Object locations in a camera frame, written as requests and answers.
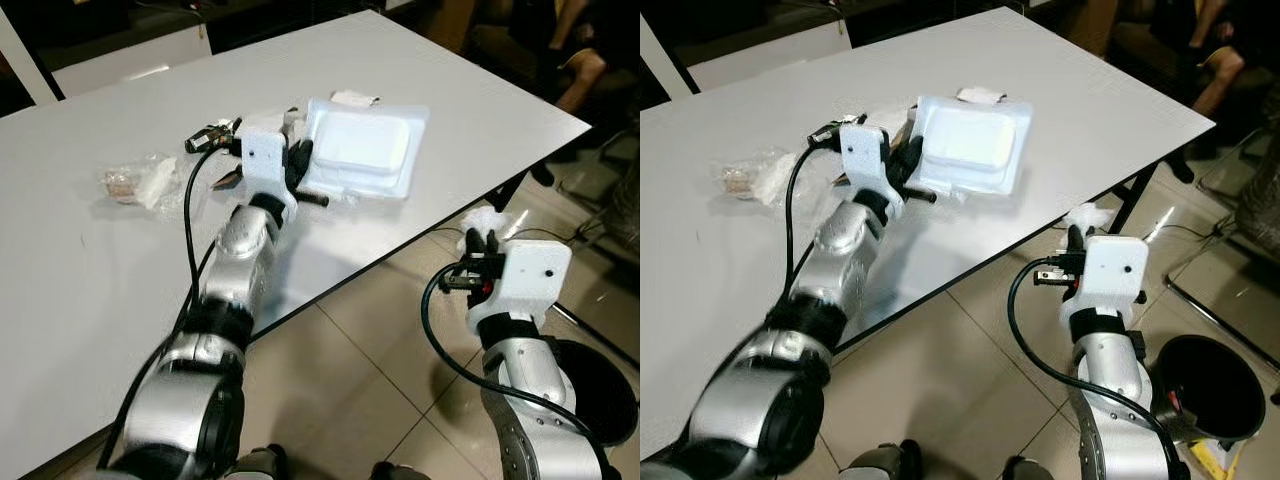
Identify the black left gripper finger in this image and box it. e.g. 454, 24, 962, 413
286, 138, 317, 191
888, 133, 927, 191

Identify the white plastic food tray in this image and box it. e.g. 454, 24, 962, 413
905, 93, 1034, 198
300, 97, 431, 201

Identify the black round rubbish bin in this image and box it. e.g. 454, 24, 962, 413
1150, 333, 1266, 441
555, 338, 639, 446

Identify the small black item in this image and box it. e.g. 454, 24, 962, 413
808, 115, 863, 148
185, 118, 241, 153

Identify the clear bag with tissue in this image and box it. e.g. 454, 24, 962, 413
710, 148, 801, 206
98, 152, 186, 209

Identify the seated person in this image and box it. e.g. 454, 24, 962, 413
470, 0, 641, 116
1100, 0, 1280, 119

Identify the white table with black legs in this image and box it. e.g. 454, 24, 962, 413
640, 5, 1216, 461
0, 10, 593, 480

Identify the yellow packet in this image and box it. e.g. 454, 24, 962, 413
1190, 438, 1246, 480

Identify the robot left leg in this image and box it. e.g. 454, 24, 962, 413
232, 445, 291, 480
848, 440, 916, 480

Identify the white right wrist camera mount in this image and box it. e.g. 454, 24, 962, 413
1060, 235, 1148, 326
466, 238, 573, 331

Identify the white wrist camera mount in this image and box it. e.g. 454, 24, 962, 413
238, 113, 301, 216
838, 115, 898, 211
466, 238, 573, 331
1060, 235, 1148, 326

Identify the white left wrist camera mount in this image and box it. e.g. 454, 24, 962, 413
838, 115, 898, 211
238, 113, 301, 216

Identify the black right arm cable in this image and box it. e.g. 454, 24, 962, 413
1007, 257, 1186, 480
420, 262, 611, 480

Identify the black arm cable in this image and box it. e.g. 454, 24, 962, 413
100, 140, 246, 471
420, 262, 611, 480
1007, 257, 1186, 480
690, 135, 851, 401

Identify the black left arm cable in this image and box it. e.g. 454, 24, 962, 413
100, 140, 246, 471
690, 135, 851, 401

